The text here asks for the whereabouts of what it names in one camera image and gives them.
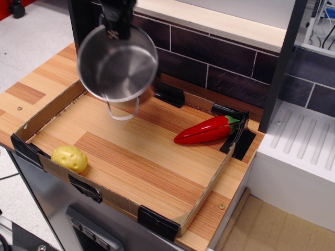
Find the dark grey right upright post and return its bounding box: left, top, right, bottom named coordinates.
left=259, top=0, right=311, bottom=133

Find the stainless steel pot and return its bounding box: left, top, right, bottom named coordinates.
left=77, top=24, right=160, bottom=121

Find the dark grey upright post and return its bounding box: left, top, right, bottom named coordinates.
left=67, top=0, right=103, bottom=53
left=259, top=0, right=311, bottom=133

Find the white ribbed sink drainer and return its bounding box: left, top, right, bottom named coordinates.
left=248, top=102, right=334, bottom=231

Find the yellow toy potato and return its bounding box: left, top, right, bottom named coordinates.
left=51, top=145, right=88, bottom=173

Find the grey oven control panel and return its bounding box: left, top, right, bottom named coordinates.
left=65, top=206, right=125, bottom=251

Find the red toy chili pepper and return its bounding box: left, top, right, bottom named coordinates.
left=174, top=115, right=241, bottom=144

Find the cardboard fence with black tape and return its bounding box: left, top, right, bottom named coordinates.
left=11, top=82, right=262, bottom=241

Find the black caster wheel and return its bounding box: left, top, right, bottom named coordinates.
left=8, top=0, right=26, bottom=19

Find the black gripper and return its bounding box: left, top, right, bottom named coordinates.
left=99, top=0, right=137, bottom=40

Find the dark grey left upright post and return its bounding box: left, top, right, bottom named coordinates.
left=67, top=0, right=103, bottom=53

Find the black cable bundle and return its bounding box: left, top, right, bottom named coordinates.
left=0, top=231, right=11, bottom=251

